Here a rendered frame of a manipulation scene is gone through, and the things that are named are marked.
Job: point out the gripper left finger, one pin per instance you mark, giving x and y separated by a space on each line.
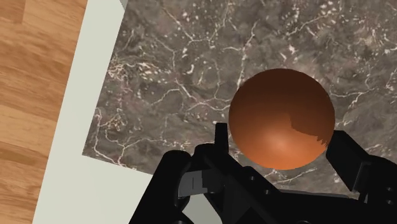
217 173

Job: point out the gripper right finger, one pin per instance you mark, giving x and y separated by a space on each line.
353 164

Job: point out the brown egg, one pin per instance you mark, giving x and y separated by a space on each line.
279 121

